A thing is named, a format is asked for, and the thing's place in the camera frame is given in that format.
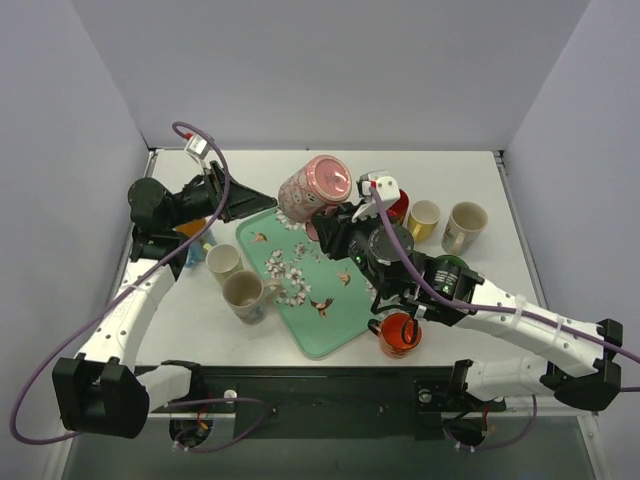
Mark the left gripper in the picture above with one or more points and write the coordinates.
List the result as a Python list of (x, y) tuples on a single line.
[(220, 193)]

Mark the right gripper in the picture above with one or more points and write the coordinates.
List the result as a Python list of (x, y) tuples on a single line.
[(326, 232)]

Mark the pink mug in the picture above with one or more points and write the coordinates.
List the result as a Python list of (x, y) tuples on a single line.
[(323, 182)]

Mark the pale yellow faceted mug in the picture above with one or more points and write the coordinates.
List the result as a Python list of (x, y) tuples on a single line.
[(222, 260)]

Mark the blue glazed mug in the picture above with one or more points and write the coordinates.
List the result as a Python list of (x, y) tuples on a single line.
[(198, 250)]

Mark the black mug red interior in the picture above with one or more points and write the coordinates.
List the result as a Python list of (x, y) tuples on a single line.
[(397, 212)]

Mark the beige patterned mug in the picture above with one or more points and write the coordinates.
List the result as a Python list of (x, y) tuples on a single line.
[(248, 295)]

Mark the tall cream floral mug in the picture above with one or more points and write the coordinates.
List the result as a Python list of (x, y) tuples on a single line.
[(457, 262)]

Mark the orange mug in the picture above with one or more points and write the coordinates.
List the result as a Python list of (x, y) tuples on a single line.
[(398, 334)]

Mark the cream mug umbrella design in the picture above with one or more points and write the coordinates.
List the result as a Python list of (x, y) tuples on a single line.
[(466, 222)]

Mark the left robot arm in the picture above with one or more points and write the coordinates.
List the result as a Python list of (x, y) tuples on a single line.
[(97, 390)]

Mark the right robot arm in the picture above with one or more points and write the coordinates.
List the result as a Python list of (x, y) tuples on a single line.
[(570, 360)]

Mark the green floral serving tray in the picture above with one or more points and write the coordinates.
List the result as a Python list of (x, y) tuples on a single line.
[(325, 303)]

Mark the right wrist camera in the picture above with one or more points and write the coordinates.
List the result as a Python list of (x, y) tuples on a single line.
[(378, 191)]

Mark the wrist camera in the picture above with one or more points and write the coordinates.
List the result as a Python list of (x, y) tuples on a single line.
[(378, 191), (197, 148)]

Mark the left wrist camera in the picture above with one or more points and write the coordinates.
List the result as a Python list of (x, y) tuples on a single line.
[(197, 148)]

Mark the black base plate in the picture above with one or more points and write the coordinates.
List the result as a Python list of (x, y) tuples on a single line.
[(330, 402)]

